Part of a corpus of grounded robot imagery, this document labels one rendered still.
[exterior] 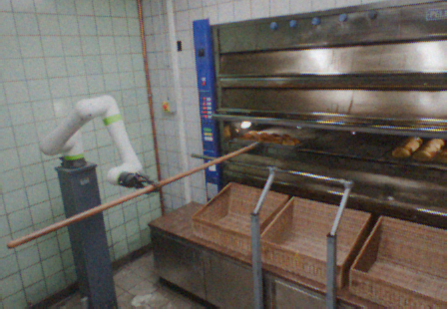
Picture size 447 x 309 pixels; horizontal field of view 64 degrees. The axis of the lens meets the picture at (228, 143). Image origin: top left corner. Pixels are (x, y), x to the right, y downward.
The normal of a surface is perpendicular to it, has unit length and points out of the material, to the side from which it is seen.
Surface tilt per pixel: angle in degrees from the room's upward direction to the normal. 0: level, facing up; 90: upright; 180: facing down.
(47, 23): 90
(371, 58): 69
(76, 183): 90
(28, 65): 90
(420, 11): 90
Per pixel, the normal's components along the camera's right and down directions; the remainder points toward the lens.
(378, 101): -0.61, -0.12
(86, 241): 0.76, 0.11
